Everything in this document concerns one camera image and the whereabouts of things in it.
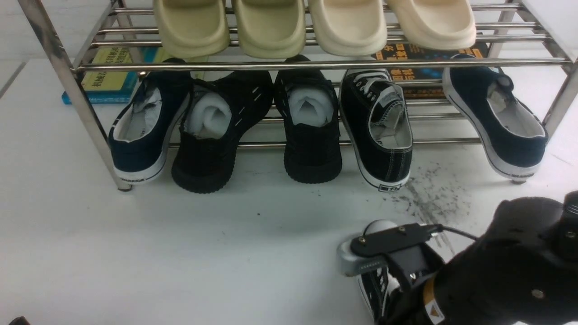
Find navy Warrior sneaker left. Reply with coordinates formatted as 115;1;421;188
108;70;193;185

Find black knit sneaker right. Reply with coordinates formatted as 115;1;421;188
273;68;342;184

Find cream slipper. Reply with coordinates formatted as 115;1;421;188
386;0;477;50
308;0;388;57

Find cream slipper right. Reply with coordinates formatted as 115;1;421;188
386;0;477;50

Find olive green slipper right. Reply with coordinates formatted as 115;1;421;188
232;0;306;59

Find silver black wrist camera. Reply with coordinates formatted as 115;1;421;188
337;220;442;277

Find stainless steel shoe rack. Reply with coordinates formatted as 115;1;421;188
19;0;577;193

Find olive green slipper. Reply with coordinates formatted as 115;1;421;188
232;0;306;59
153;0;230;59

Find yellow blue book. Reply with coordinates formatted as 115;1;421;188
81;46;142;104

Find black knit sneaker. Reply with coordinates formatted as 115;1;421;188
171;70;273;194
273;68;342;184

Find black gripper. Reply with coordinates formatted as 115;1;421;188
375;243;445;325

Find black orange book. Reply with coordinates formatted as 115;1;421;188
372;42;489;99

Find olive green slipper left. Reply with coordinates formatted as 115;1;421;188
153;0;230;59

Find navy warrior sneaker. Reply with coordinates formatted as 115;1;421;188
442;66;549;184
108;70;193;185

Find black knit sneaker left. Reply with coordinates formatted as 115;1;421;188
171;70;273;194

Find black canvas sneaker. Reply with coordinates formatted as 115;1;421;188
339;69;414;193
357;256;399;325

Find navy Warrior sneaker right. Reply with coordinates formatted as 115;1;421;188
442;66;549;184

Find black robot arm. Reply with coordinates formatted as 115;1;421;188
363;191;577;325

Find cream slipper left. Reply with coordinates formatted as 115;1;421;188
308;0;388;57

